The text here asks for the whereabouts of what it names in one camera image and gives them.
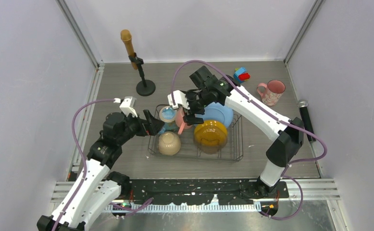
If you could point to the beige floral bowl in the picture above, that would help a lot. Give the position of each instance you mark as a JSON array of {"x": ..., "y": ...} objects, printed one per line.
[{"x": 169, "y": 143}]

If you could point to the pink patterned mug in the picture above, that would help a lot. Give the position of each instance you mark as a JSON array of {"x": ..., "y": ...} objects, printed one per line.
[{"x": 271, "y": 92}]

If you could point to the plain pink mug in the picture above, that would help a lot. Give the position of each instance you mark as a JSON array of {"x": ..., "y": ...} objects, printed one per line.
[{"x": 180, "y": 121}]

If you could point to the light blue plate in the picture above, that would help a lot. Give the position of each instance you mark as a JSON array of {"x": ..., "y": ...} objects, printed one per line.
[{"x": 218, "y": 112}]

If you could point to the black wire dish rack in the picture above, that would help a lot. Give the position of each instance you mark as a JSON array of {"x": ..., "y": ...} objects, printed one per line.
[{"x": 189, "y": 148}]

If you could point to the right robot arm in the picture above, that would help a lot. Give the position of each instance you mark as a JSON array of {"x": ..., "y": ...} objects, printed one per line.
[{"x": 285, "y": 133}]

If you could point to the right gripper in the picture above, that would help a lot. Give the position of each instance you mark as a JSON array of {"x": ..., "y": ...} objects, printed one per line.
[{"x": 190, "y": 119}]

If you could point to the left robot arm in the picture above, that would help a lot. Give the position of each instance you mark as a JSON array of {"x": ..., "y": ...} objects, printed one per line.
[{"x": 96, "y": 186}]

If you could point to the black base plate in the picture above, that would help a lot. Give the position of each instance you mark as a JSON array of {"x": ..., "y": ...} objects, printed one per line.
[{"x": 202, "y": 191}]

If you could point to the colourful toy block stack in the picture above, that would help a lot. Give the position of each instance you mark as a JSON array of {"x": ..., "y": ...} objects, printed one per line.
[{"x": 241, "y": 75}]

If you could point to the yellow plate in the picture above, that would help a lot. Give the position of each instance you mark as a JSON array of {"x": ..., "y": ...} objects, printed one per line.
[{"x": 211, "y": 133}]

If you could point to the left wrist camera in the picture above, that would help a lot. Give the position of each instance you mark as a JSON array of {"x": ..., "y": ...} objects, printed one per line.
[{"x": 127, "y": 106}]

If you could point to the blue glazed mug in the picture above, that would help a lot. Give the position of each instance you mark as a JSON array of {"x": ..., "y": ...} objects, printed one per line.
[{"x": 167, "y": 114}]

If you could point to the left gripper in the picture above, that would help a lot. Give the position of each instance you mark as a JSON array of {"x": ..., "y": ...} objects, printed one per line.
[{"x": 155, "y": 124}]

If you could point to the black microphone stand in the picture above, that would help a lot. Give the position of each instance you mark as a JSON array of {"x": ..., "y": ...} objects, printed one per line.
[{"x": 144, "y": 87}]

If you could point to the black handheld microphone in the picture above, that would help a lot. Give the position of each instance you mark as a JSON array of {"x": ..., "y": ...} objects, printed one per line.
[{"x": 305, "y": 116}]

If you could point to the brown microphone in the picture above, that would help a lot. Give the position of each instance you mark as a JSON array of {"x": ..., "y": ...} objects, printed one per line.
[{"x": 126, "y": 38}]

